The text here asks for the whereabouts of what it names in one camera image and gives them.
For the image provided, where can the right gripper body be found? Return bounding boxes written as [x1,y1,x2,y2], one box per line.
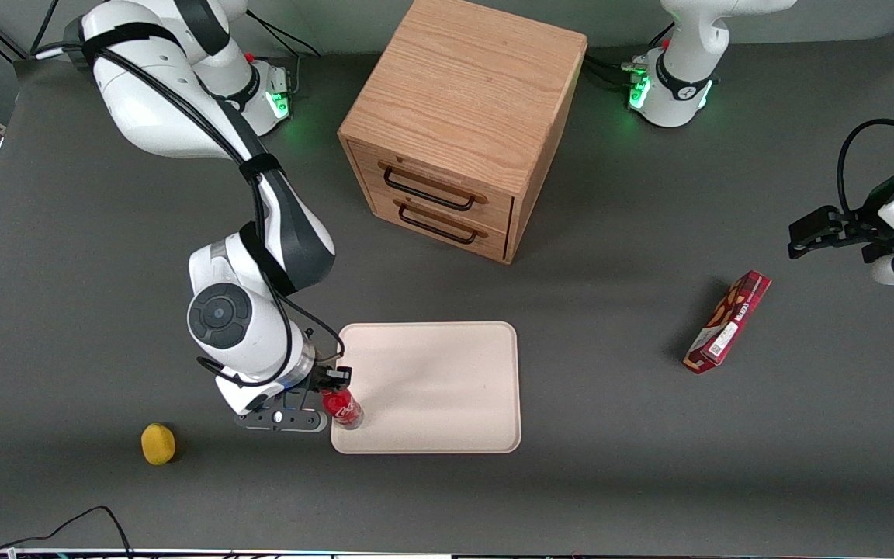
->
[217,363,330,434]

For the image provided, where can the red coke bottle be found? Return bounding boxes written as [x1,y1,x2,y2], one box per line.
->
[321,387,365,431]

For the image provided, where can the beige plastic tray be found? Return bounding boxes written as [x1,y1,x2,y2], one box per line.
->
[331,321,522,455]

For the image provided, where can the red snack box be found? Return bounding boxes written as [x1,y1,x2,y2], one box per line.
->
[683,270,772,375]

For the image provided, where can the yellow lemon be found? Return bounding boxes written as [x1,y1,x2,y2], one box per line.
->
[140,423,178,467]

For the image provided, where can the wooden drawer front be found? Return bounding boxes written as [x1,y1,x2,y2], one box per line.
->
[348,142,515,234]
[366,186,510,262]

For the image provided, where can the wooden drawer cabinet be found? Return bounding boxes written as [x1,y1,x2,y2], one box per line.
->
[338,0,588,266]

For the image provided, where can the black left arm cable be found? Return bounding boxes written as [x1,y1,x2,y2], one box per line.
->
[837,119,894,216]

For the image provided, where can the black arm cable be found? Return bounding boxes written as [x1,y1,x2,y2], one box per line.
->
[28,0,345,389]
[837,119,894,216]

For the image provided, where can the black metal drawer handle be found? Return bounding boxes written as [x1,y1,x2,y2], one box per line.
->
[383,167,477,212]
[398,203,480,245]

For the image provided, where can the black cable on table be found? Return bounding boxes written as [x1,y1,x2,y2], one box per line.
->
[0,506,134,559]

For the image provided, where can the black left base cables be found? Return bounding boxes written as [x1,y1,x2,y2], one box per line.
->
[583,23,674,92]

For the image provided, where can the black base cables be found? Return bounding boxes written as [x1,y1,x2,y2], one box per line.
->
[583,23,674,92]
[245,14,324,98]

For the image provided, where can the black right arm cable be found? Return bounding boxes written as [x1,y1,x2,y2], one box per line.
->
[28,0,345,389]

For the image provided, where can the black right base cables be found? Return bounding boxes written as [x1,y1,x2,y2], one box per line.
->
[245,14,324,98]

